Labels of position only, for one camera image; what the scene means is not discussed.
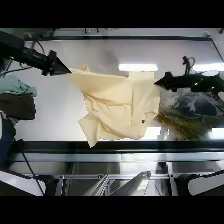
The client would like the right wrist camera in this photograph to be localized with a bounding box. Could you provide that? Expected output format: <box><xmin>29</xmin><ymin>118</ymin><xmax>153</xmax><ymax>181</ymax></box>
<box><xmin>181</xmin><ymin>55</ymin><xmax>198</xmax><ymax>76</ymax></box>

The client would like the navy garment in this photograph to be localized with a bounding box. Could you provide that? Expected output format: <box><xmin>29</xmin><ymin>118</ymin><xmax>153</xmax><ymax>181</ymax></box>
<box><xmin>0</xmin><ymin>118</ymin><xmax>17</xmax><ymax>169</ymax></box>

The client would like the teal garment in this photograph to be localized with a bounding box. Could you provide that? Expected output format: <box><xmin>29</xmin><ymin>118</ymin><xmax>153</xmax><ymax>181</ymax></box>
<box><xmin>0</xmin><ymin>74</ymin><xmax>38</xmax><ymax>98</ymax></box>

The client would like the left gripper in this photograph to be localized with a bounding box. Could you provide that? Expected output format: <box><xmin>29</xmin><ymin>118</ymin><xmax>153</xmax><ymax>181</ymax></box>
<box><xmin>40</xmin><ymin>49</ymin><xmax>60</xmax><ymax>77</ymax></box>

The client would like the cream shirt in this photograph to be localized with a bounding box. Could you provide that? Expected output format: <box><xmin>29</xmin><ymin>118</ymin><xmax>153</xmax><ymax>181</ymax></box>
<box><xmin>66</xmin><ymin>64</ymin><xmax>162</xmax><ymax>148</ymax></box>

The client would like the dark brown garment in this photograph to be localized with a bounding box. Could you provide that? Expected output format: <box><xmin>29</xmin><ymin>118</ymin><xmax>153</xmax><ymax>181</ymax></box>
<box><xmin>0</xmin><ymin>93</ymin><xmax>37</xmax><ymax>121</ymax></box>

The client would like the black cable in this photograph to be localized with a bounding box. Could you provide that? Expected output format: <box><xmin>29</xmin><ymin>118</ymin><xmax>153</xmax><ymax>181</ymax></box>
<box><xmin>14</xmin><ymin>139</ymin><xmax>47</xmax><ymax>196</ymax></box>

